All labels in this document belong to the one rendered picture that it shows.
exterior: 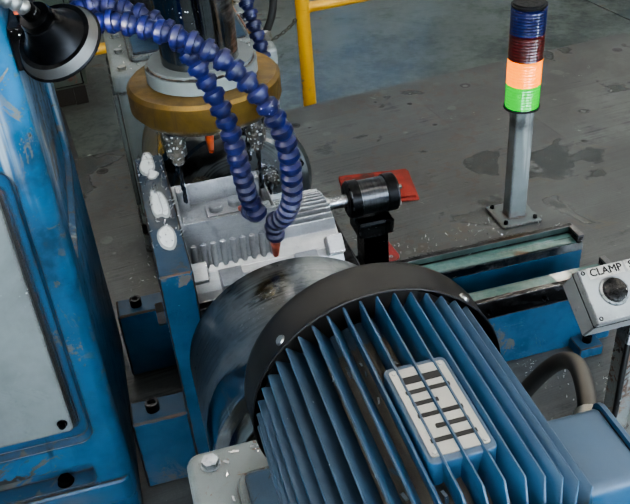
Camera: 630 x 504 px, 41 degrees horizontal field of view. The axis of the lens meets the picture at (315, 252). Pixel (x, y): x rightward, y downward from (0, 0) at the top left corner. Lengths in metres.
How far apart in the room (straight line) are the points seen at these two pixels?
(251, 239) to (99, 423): 0.29
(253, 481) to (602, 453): 0.28
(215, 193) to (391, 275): 0.61
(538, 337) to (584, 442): 0.81
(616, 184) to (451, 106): 0.49
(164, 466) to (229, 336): 0.34
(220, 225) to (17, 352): 0.28
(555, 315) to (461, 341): 0.79
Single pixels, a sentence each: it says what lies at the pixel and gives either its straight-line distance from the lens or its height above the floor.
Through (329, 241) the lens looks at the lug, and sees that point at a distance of 1.08.
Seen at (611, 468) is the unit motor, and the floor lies 1.31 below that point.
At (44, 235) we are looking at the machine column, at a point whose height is 1.25.
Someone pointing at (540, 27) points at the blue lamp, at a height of 1.18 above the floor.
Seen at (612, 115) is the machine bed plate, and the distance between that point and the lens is 2.07.
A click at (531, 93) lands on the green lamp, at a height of 1.07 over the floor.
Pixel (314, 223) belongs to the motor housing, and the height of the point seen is 1.10.
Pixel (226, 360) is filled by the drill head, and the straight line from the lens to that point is 0.86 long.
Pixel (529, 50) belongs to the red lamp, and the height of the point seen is 1.14.
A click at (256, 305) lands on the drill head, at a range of 0.88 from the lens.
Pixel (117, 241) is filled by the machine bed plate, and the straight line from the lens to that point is 1.69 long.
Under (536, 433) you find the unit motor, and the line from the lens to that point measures 0.49.
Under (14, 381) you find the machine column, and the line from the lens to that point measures 0.99.
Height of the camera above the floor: 1.69
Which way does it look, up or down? 35 degrees down
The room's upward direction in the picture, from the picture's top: 5 degrees counter-clockwise
